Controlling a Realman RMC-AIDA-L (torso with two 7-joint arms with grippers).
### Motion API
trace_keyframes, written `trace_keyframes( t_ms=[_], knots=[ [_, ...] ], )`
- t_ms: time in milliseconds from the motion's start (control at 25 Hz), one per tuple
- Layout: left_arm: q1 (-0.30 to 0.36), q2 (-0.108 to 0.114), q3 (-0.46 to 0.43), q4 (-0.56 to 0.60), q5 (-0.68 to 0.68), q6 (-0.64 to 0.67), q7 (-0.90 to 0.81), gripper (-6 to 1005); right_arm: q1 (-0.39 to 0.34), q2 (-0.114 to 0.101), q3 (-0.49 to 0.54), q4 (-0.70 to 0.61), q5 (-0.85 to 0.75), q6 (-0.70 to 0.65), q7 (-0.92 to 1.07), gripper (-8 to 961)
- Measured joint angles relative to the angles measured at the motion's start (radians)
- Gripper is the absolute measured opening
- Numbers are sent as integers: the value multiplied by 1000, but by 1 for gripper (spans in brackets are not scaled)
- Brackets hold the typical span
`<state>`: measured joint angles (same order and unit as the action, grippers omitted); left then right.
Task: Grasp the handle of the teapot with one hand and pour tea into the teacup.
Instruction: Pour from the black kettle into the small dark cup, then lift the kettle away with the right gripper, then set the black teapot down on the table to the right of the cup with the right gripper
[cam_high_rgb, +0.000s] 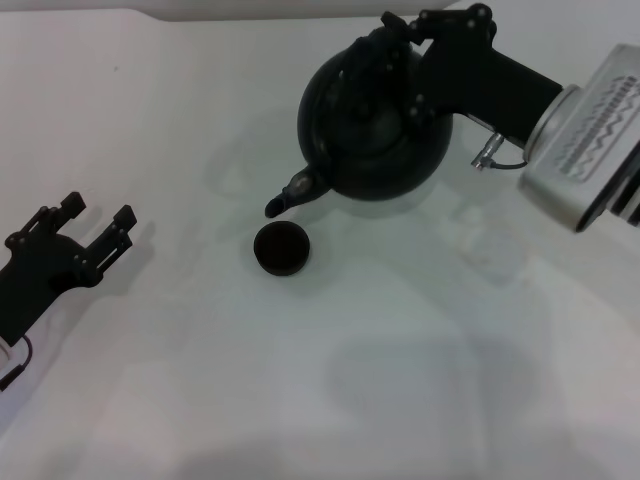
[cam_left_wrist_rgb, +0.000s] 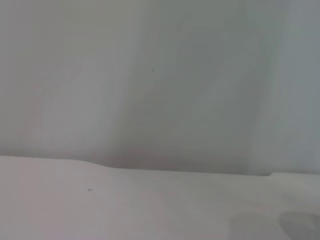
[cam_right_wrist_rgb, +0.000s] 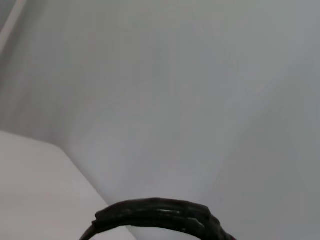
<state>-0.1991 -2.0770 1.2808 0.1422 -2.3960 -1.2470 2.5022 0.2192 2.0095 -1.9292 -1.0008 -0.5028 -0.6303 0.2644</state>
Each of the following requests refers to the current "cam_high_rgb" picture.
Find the small dark brown teacup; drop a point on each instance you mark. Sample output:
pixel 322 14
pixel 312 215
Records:
pixel 281 249

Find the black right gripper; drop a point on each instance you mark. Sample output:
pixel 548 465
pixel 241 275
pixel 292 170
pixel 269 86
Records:
pixel 480 85

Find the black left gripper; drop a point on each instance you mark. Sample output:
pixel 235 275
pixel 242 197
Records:
pixel 35 272

